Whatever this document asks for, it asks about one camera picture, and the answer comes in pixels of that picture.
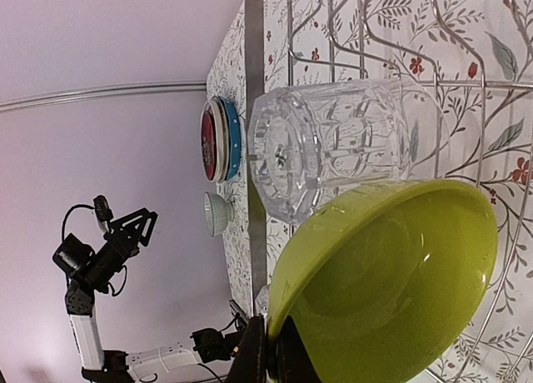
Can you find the dark red patterned plate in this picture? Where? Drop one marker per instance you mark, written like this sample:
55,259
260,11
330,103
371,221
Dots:
208,142

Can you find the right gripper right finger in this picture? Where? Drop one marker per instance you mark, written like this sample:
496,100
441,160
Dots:
293,364

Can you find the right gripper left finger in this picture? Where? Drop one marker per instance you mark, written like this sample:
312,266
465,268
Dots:
249,365

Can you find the lime green bowl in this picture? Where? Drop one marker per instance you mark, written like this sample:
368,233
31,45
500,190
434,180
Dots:
381,280

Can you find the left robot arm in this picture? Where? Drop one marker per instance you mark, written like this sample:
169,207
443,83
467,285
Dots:
100,365

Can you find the blue polka dot plate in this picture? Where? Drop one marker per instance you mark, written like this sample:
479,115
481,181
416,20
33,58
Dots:
235,138

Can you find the white small bowl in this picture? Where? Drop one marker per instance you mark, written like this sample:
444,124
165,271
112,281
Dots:
218,213

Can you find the floral tablecloth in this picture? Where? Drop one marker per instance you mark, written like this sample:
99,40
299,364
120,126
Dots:
458,108

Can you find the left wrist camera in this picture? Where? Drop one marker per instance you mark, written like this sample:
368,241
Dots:
72,255

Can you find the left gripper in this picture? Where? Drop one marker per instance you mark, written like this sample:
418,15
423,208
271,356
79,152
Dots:
120,245

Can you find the white cream plate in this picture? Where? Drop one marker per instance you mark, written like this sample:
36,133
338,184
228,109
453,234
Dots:
222,139

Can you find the clear glass cup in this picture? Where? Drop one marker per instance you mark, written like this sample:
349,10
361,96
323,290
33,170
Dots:
307,144
262,300

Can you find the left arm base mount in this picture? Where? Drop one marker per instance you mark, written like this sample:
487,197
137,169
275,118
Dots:
213,345

